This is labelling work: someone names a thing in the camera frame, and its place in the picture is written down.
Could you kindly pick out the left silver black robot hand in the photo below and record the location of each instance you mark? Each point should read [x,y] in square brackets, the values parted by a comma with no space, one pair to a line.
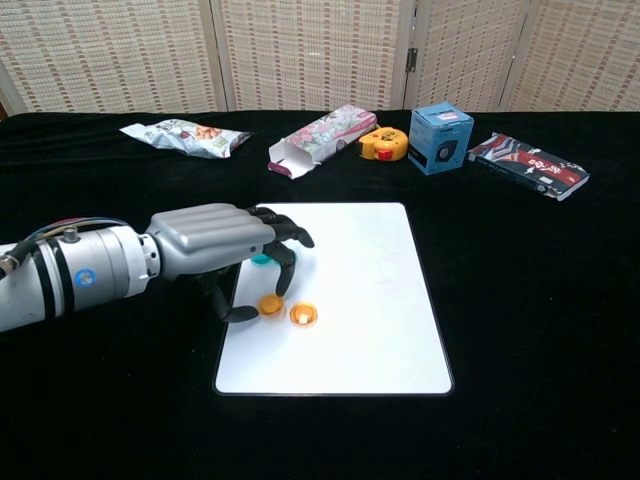
[205,237]

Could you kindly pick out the orange button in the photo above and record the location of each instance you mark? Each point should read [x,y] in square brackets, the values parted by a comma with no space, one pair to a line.
[304,314]
[270,306]

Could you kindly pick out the white magnetic board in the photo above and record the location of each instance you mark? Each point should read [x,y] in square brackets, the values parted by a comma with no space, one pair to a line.
[360,310]

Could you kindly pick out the white snack bag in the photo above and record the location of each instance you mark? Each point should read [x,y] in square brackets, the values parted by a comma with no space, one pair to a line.
[185,137]

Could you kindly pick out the floral long carton box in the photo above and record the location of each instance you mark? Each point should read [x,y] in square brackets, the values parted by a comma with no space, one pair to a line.
[325,135]

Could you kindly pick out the yellow tape measure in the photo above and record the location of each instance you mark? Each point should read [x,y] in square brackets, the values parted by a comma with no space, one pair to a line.
[385,145]

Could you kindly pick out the woven folding screen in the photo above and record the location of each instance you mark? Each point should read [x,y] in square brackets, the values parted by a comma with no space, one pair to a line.
[310,50]

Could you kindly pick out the blue cube box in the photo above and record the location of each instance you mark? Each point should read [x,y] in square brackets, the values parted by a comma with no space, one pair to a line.
[440,140]

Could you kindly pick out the black velvet tablecloth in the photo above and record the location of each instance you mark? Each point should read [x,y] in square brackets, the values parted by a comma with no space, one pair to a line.
[525,325]

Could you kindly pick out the dark red patterned box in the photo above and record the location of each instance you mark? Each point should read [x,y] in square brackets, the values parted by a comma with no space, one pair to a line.
[530,167]

